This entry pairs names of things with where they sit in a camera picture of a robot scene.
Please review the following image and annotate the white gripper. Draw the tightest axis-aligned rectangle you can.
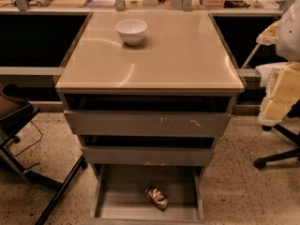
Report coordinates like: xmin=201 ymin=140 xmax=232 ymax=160
xmin=256 ymin=21 xmax=300 ymax=126

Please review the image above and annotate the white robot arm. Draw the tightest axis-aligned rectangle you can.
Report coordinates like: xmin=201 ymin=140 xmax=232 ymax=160
xmin=256 ymin=0 xmax=300 ymax=127

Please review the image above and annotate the grey three-drawer cabinet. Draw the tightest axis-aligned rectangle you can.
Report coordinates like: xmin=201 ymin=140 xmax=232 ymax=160
xmin=52 ymin=9 xmax=247 ymax=225

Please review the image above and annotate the grey open bottom drawer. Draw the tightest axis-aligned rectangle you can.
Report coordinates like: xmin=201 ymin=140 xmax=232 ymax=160
xmin=89 ymin=165 xmax=204 ymax=225

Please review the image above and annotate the grey middle drawer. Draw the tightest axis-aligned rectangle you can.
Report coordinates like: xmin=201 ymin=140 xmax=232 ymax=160
xmin=82 ymin=146 xmax=214 ymax=166

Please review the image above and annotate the grey top drawer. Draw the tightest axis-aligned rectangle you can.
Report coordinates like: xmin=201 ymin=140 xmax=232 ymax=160
xmin=64 ymin=110 xmax=231 ymax=137

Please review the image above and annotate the white seat cushion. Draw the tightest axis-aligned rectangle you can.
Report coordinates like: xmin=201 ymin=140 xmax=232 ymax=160
xmin=255 ymin=62 xmax=287 ymax=87

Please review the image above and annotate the white stick with black tip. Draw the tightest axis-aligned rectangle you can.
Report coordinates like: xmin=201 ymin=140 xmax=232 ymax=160
xmin=241 ymin=43 xmax=261 ymax=68

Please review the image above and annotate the black office chair right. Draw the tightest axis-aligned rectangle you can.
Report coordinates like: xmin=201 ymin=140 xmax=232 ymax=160
xmin=251 ymin=104 xmax=300 ymax=171

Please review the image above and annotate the white ceramic bowl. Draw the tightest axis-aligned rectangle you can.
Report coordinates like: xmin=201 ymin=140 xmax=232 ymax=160
xmin=115 ymin=19 xmax=147 ymax=45

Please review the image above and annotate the dark chair left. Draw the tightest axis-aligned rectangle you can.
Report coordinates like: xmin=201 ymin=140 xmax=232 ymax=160
xmin=0 ymin=83 xmax=87 ymax=225

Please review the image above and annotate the black floor cable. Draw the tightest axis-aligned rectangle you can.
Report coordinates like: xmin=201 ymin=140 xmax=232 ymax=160
xmin=4 ymin=119 xmax=44 ymax=171

